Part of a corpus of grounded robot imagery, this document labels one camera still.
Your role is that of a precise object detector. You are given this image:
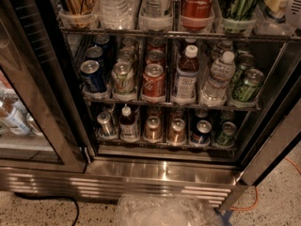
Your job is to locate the green monster can top shelf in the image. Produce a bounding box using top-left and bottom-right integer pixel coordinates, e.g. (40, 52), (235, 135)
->
(220, 0), (260, 34)

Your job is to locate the red coke can front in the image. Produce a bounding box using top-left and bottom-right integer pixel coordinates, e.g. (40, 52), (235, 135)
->
(142, 64), (165, 97)

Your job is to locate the black cable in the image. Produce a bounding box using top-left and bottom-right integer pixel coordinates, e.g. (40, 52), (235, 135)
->
(13, 192), (81, 226)

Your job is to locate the brown tea bottle shelf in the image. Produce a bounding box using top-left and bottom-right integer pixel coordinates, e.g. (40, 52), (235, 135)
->
(119, 105), (138, 142)
(172, 45), (199, 99)

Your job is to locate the white green can second row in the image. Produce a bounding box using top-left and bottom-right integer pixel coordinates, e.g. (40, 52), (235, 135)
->
(118, 48), (136, 63)

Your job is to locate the clear plastic bag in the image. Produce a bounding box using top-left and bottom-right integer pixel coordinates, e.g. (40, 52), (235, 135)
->
(114, 195), (224, 226)

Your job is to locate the clear water bottle shelf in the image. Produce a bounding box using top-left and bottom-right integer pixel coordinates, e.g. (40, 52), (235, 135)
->
(98, 0), (139, 30)
(200, 51), (236, 107)

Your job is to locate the blue can second row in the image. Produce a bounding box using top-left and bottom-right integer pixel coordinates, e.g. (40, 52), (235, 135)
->
(86, 46), (104, 67)

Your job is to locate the blue pepsi can front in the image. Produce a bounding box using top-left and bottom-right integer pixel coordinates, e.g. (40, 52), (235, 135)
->
(80, 60), (106, 92)

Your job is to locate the orange cable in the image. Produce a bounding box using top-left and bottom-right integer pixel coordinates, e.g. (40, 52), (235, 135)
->
(230, 157), (301, 213)

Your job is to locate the white green can front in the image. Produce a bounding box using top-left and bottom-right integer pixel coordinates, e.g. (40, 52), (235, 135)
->
(112, 61), (135, 94)

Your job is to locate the brown tea bottle bottom shelf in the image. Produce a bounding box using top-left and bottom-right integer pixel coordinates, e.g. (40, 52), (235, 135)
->
(119, 105), (138, 142)

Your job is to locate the red coca cola can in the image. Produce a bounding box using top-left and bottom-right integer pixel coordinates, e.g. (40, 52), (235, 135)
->
(181, 0), (213, 31)

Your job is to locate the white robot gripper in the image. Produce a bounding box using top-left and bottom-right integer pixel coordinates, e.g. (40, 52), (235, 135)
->
(263, 0), (301, 29)

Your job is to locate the blue pepsi can bottom shelf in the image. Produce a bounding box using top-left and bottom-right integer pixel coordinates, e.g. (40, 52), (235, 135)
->
(191, 120), (212, 144)

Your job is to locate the copper can bottom shelf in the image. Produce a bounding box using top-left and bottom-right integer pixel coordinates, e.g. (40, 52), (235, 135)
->
(145, 116), (162, 140)

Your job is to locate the brown tea bottle middle shelf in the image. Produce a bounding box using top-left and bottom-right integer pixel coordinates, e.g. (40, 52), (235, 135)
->
(172, 45), (199, 99)

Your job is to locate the glass fridge door left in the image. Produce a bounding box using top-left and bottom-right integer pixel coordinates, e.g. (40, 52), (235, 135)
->
(0, 0), (86, 172)

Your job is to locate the orange can bottom shelf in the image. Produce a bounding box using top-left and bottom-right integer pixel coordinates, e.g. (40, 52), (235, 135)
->
(167, 119), (185, 143)

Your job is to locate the gold tall can top shelf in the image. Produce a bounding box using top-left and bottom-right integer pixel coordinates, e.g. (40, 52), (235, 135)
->
(59, 0), (97, 28)

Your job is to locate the stainless steel fridge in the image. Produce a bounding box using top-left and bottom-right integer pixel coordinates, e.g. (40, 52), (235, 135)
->
(0, 0), (301, 209)

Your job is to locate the red coke can second row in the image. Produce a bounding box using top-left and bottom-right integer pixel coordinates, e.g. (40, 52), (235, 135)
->
(146, 50), (165, 66)

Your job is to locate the clear water bottle top shelf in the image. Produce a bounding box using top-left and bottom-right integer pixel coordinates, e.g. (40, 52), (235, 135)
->
(98, 0), (139, 30)

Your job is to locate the clear water bottle middle shelf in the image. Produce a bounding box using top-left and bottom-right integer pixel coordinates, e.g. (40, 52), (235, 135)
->
(200, 51), (236, 107)

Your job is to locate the white label bottle top shelf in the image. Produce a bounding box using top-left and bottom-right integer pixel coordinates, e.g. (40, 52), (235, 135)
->
(139, 0), (172, 31)

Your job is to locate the silver can bottom shelf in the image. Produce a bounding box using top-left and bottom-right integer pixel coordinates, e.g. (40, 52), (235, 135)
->
(97, 112), (116, 137)

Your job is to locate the green can bottom shelf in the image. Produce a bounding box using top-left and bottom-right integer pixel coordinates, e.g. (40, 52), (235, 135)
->
(214, 121), (237, 146)

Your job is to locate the green can front middle shelf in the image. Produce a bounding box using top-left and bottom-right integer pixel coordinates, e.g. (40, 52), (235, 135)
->
(231, 69), (264, 103)

